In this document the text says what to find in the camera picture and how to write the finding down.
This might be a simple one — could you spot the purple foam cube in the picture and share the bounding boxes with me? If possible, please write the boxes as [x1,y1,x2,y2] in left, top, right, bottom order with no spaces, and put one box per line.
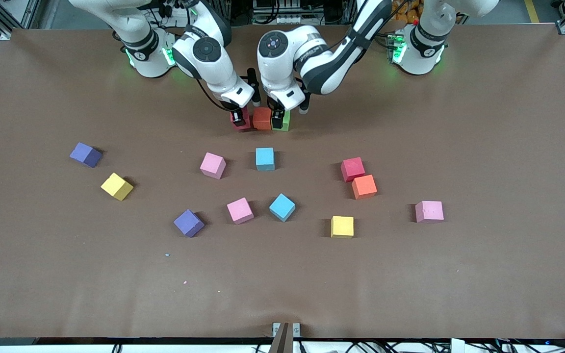
[69,142,103,169]
[173,209,205,238]

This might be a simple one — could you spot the blue foam cube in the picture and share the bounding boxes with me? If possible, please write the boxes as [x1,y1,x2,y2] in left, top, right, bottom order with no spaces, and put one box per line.
[256,148,275,172]
[269,193,296,223]

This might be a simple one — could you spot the white power strip with plugs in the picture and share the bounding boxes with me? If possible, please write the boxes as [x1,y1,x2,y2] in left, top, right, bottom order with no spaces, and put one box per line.
[160,1,190,20]

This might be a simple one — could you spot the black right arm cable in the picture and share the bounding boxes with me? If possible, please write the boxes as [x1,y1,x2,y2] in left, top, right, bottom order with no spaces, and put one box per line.
[196,78,234,112]

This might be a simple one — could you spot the red foam cube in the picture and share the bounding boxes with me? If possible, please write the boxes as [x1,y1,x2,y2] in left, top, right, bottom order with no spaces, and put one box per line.
[231,107,253,131]
[340,157,366,183]

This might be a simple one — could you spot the green foam cube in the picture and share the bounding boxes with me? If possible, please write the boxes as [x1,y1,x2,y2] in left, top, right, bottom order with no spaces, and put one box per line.
[272,110,291,132]

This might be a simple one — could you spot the pink foam cube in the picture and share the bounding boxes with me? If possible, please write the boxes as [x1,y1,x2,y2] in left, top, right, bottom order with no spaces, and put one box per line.
[227,197,255,225]
[415,201,444,224]
[200,152,227,180]

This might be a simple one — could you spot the orange foam cube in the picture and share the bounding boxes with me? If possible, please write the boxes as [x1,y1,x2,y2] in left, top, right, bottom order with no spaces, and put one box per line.
[253,107,273,131]
[352,175,378,200]

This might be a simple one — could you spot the long white socket strip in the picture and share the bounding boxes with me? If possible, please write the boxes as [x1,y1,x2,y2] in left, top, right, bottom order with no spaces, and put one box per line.
[263,14,308,25]

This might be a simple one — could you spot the yellow foam cube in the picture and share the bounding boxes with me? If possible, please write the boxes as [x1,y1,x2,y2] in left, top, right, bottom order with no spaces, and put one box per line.
[100,172,134,202]
[331,216,355,239]

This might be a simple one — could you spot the orange snack bag pile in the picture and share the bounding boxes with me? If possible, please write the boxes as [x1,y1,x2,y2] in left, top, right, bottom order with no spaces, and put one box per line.
[392,0,421,24]

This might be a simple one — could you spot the brown paper table cover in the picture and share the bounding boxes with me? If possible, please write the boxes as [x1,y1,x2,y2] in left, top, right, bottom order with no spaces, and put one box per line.
[0,24,565,340]

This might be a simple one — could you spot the metal bracket with wooden post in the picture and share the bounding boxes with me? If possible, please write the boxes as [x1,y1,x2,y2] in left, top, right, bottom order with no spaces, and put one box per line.
[272,322,301,353]

